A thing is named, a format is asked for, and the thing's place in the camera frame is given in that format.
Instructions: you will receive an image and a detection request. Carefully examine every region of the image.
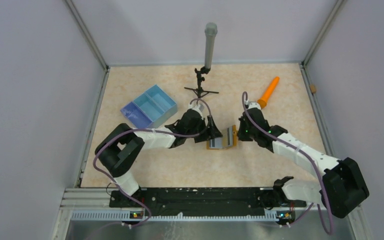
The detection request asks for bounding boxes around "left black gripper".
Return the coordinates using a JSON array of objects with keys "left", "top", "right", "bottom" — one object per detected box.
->
[{"left": 185, "top": 114, "right": 223, "bottom": 143}]

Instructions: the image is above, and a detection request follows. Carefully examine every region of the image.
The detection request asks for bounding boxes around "thin white credit card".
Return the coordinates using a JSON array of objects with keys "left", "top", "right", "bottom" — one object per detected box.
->
[{"left": 209, "top": 137, "right": 224, "bottom": 149}]

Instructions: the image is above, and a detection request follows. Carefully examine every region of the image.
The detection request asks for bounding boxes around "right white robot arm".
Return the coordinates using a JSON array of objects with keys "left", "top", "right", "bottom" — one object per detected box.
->
[{"left": 237, "top": 101, "right": 370, "bottom": 219}]

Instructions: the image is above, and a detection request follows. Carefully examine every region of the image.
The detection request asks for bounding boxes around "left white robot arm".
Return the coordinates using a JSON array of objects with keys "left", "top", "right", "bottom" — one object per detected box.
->
[{"left": 95, "top": 104, "right": 223, "bottom": 207}]

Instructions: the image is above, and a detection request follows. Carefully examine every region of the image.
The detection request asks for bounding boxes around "orange marker pen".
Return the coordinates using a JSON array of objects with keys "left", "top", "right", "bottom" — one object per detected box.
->
[{"left": 257, "top": 76, "right": 280, "bottom": 109}]

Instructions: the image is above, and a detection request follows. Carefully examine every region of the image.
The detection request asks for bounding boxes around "black tripod stand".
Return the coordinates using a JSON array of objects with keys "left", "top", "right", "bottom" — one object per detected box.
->
[{"left": 184, "top": 66, "right": 219, "bottom": 99}]

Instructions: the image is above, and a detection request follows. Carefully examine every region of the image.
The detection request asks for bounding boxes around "blue compartment organizer box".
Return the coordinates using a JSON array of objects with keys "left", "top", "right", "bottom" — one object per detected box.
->
[{"left": 120, "top": 84, "right": 178, "bottom": 129}]

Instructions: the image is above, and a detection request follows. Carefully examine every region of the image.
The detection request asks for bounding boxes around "small wooden block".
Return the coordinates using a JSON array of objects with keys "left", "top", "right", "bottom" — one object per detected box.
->
[{"left": 309, "top": 84, "right": 317, "bottom": 94}]

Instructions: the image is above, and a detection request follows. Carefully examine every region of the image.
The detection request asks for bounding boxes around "grey microphone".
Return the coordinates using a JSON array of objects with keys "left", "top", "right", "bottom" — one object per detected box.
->
[{"left": 204, "top": 22, "right": 218, "bottom": 69}]

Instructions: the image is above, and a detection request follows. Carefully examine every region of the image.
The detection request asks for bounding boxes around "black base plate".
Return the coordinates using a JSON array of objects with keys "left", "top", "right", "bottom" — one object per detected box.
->
[{"left": 109, "top": 187, "right": 307, "bottom": 217}]

